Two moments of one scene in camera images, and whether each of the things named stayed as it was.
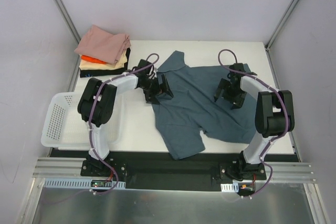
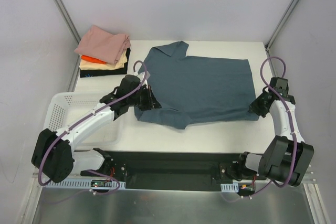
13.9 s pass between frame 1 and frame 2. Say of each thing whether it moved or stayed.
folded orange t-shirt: stayed
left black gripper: moved
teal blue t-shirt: moved
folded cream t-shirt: stayed
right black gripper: moved
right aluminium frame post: stayed
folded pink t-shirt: stayed
